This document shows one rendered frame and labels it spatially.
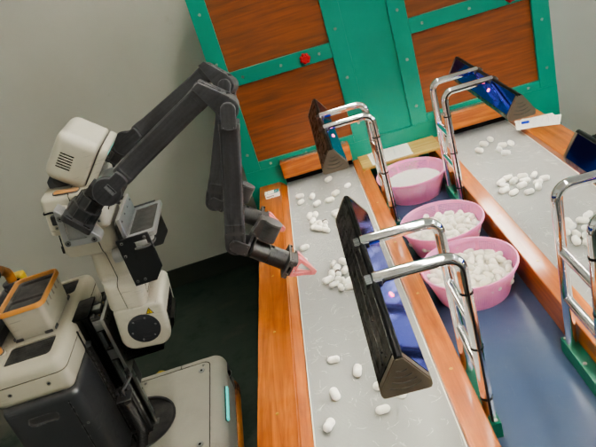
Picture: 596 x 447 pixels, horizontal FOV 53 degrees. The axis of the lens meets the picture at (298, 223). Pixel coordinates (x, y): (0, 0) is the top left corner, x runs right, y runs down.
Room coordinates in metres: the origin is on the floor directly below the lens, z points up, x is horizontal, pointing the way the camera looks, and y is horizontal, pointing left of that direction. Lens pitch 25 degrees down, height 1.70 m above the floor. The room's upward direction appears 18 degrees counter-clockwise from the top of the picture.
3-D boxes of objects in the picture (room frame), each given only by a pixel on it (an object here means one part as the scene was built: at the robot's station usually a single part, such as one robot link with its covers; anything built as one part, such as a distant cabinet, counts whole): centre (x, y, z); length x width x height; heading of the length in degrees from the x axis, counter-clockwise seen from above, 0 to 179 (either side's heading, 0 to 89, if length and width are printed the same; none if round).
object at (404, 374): (1.01, -0.10, 1.08); 0.62 x 0.08 x 0.07; 176
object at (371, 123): (1.97, -0.26, 0.90); 0.20 x 0.19 x 0.45; 176
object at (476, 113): (2.37, -0.83, 0.83); 0.30 x 0.06 x 0.07; 86
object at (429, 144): (2.34, -0.49, 0.77); 0.33 x 0.15 x 0.01; 86
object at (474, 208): (1.69, -0.44, 0.72); 0.27 x 0.27 x 0.10
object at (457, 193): (1.94, -0.66, 0.90); 0.20 x 0.19 x 0.45; 176
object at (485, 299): (1.41, -0.42, 0.72); 0.27 x 0.27 x 0.10
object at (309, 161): (2.42, -0.15, 0.83); 0.30 x 0.06 x 0.07; 86
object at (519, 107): (1.94, -0.74, 1.08); 0.62 x 0.08 x 0.07; 176
